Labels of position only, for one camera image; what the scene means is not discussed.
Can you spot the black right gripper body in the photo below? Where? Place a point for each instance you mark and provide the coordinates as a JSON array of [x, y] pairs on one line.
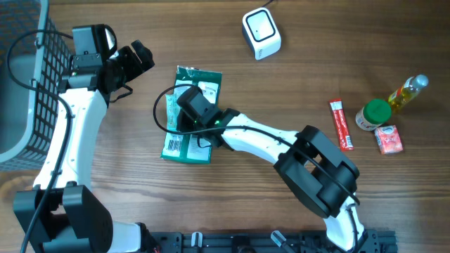
[[186, 124]]

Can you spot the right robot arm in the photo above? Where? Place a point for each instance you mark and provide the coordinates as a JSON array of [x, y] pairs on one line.
[[316, 171]]

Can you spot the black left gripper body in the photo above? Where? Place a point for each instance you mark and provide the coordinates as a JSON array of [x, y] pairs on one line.
[[127, 65]]

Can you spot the light green wipes pack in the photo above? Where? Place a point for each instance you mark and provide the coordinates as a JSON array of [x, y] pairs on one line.
[[172, 110]]

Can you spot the white barcode scanner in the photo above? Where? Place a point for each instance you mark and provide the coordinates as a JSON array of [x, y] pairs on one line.
[[261, 33]]

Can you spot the green white round can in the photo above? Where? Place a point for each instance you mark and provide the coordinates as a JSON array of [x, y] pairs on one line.
[[373, 114]]

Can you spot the grey plastic mesh basket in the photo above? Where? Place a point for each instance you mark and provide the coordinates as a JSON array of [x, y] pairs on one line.
[[31, 54]]

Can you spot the green gloves package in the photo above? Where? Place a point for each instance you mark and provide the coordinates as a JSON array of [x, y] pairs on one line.
[[192, 149]]

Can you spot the red white stick sachet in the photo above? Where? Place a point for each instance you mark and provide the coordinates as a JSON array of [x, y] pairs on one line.
[[341, 125]]

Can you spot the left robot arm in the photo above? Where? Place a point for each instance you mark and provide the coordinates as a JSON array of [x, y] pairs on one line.
[[60, 213]]

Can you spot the yellow liquid glass bottle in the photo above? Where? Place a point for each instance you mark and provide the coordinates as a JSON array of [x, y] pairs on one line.
[[407, 92]]

